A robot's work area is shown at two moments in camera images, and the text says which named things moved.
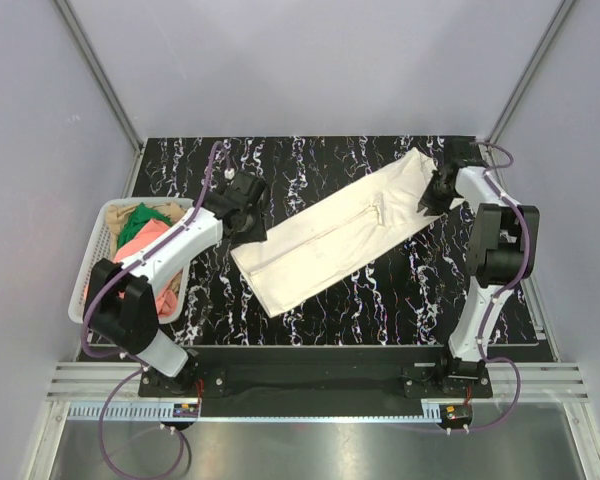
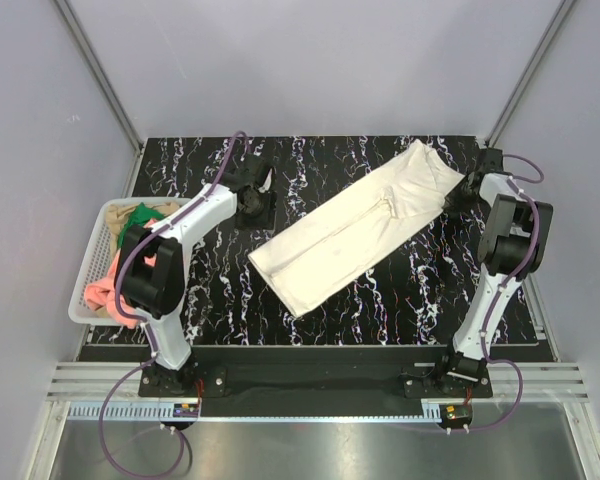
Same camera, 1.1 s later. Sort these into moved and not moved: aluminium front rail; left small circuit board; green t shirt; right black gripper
Moved: right black gripper
Not moved: aluminium front rail; green t shirt; left small circuit board
